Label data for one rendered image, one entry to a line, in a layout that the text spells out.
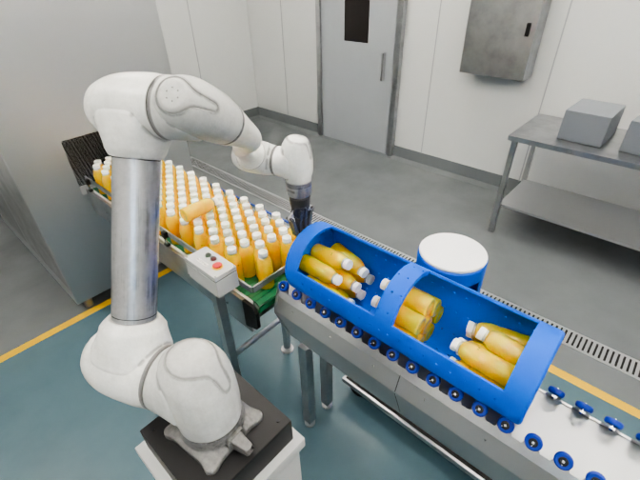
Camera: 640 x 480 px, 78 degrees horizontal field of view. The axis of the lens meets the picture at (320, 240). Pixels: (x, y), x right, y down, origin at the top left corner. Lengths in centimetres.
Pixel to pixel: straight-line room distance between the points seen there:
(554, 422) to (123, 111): 138
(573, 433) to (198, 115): 129
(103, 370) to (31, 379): 204
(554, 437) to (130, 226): 125
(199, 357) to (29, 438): 197
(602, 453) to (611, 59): 333
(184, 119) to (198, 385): 53
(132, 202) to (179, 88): 28
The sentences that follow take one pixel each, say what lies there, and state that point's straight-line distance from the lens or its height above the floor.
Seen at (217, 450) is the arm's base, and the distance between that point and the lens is 108.
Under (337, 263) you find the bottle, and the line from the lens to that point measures 145.
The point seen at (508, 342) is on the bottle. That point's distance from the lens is 126.
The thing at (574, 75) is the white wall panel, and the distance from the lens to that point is 428.
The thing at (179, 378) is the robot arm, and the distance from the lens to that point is 91.
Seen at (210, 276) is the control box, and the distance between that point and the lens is 153.
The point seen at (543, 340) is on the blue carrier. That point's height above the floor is 123.
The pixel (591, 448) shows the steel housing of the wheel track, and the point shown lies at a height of 93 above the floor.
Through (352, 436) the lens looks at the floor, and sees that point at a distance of 233.
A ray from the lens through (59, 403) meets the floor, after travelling 288.
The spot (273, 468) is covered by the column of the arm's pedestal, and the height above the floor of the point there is 100.
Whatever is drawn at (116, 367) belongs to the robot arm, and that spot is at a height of 131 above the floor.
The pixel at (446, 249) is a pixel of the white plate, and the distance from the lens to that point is 176.
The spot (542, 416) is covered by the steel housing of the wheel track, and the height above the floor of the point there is 93.
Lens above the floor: 204
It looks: 35 degrees down
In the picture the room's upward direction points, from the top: 1 degrees counter-clockwise
